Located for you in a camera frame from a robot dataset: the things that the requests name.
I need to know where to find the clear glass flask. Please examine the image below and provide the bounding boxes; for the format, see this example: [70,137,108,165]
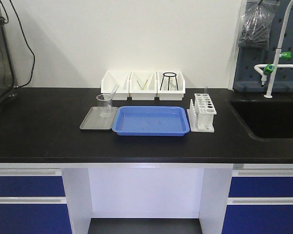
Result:
[167,83,178,91]

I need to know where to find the clear glass beaker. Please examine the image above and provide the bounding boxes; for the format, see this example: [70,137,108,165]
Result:
[96,94,112,118]

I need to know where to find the middle white storage bin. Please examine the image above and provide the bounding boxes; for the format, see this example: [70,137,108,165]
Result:
[129,71,157,101]

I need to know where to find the grey metal tray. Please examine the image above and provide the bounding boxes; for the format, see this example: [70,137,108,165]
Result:
[80,106,118,130]

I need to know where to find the grey pegboard drying rack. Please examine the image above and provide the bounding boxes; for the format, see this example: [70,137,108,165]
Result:
[233,0,293,93]

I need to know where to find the right lower blue drawer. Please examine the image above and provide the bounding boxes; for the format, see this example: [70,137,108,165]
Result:
[222,205,293,234]

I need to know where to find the right white storage bin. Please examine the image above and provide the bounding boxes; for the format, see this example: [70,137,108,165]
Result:
[156,71,186,100]

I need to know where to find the clear plastic bag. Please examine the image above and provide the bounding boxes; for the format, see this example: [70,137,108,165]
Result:
[238,0,279,50]

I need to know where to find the blue plastic tray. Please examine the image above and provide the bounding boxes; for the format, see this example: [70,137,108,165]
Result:
[112,106,190,137]

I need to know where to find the black lab sink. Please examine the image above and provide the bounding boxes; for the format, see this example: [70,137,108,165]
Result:
[227,99,293,141]

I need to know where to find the black wire tripod stand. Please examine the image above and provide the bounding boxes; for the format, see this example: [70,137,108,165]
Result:
[160,72,179,91]

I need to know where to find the white lab faucet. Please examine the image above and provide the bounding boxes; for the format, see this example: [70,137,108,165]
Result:
[254,0,293,98]

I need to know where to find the right upper blue drawer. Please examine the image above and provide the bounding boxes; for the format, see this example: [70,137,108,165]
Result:
[229,177,293,197]

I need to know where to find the black power cable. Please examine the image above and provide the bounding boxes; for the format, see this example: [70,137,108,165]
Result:
[0,0,36,88]

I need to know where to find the large clear test tube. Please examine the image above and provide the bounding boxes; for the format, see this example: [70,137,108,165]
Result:
[107,84,119,100]

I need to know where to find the blue drawer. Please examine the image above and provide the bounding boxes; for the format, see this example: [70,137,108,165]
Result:
[0,204,72,234]
[229,177,293,197]
[0,176,65,197]
[222,205,293,234]

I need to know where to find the left white storage bin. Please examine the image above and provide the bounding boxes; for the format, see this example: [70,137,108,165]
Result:
[101,71,131,100]

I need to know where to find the white test tube rack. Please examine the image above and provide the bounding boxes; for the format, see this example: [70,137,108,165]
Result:
[187,93,217,133]

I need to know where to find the white storage bin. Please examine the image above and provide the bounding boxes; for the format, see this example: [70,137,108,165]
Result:
[156,71,186,100]
[101,71,131,100]
[129,71,157,101]

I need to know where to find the left lower blue drawer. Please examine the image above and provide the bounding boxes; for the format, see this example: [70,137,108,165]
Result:
[0,204,72,234]

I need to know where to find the left upper blue drawer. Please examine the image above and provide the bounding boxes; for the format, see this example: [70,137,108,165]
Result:
[0,176,65,197]

